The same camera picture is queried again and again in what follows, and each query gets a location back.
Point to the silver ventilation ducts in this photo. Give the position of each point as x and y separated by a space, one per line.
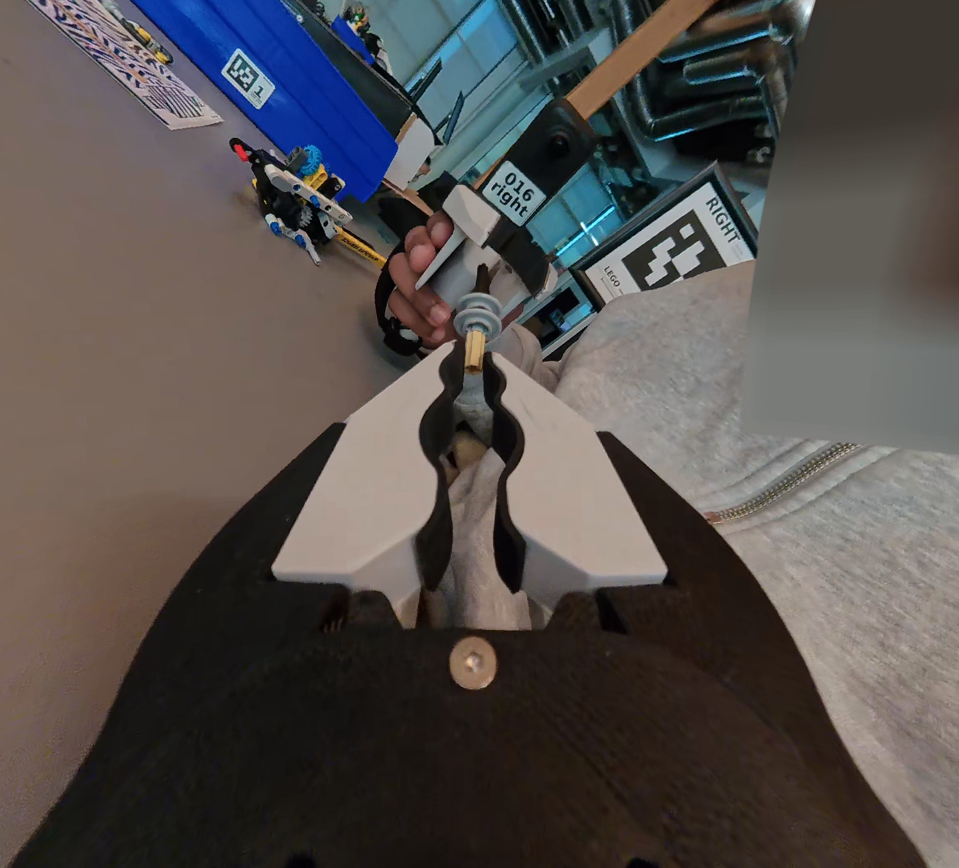
697 81

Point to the person's right hand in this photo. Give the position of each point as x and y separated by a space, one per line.
419 269

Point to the colourful toy figure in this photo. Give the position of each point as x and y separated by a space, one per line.
356 21

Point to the partly built lego model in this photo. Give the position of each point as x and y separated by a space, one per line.
292 194

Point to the tan lego axle connector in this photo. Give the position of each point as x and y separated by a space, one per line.
474 355

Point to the framed black white marker sign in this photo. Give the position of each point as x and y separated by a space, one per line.
674 246

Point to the blue plastic bin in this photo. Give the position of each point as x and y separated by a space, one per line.
225 6

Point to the yellow printed lego beam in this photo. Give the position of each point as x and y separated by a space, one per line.
359 248

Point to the grey zip sweatshirt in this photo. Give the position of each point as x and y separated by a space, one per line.
861 583

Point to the printed sticker sheet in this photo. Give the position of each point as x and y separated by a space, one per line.
112 51

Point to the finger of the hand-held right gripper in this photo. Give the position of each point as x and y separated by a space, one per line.
461 272
468 209

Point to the wooden ceiling beam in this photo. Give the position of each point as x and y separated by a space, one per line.
659 6

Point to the small yellow lego assembly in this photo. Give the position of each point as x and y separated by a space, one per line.
142 36

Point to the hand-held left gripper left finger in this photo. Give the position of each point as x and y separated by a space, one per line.
359 493

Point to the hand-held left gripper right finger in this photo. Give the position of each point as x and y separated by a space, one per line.
584 501

